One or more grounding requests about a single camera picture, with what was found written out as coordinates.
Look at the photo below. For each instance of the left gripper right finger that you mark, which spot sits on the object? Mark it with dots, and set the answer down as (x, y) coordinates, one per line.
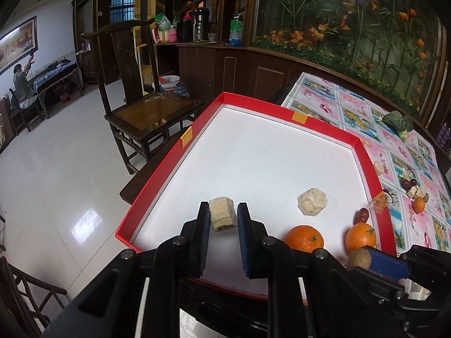
(302, 288)

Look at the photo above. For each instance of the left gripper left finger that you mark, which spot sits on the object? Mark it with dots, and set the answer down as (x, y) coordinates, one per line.
(138, 294)

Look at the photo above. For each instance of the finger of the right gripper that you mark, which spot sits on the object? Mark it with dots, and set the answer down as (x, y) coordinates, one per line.
(388, 266)

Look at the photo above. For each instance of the orange tangerine with stem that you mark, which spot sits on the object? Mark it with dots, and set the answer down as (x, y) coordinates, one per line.
(360, 235)

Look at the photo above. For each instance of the beige wafer block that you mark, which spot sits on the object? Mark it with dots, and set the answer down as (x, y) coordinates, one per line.
(222, 212)

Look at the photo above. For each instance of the red jujube in box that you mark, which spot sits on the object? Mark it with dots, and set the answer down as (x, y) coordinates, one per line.
(361, 216)

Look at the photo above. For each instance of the small tangerine on table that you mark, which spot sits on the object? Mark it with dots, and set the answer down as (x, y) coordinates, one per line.
(418, 205)

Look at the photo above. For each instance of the dark red jujube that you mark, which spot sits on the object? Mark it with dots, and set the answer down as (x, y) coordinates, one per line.
(406, 185)

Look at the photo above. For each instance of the colourful fruit print tablecloth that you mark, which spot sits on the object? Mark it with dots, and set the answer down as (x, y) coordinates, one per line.
(393, 159)

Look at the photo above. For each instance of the red box white inside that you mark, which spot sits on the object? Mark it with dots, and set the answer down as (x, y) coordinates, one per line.
(266, 156)

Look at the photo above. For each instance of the purple bottles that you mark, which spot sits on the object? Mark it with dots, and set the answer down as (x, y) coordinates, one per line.
(443, 137)

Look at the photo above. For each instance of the green leafy vegetable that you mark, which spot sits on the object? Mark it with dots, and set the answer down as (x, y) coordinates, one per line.
(401, 124)

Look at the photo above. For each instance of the dark wooden chair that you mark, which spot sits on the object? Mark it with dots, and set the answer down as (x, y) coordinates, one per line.
(144, 117)

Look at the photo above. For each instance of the seated person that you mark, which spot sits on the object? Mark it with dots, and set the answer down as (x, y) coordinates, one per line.
(24, 93)

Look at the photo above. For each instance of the flower mural panel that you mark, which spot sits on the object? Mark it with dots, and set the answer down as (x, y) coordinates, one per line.
(391, 46)

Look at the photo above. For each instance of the dark desk table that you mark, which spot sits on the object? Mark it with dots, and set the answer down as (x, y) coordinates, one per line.
(50, 79)

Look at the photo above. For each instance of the green plastic bottle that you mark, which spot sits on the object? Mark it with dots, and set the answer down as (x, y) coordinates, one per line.
(236, 30)

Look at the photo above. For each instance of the framed horse painting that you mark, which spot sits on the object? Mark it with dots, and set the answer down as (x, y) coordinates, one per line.
(18, 43)

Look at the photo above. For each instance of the black thermos flask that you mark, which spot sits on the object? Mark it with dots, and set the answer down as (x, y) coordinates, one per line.
(200, 17)

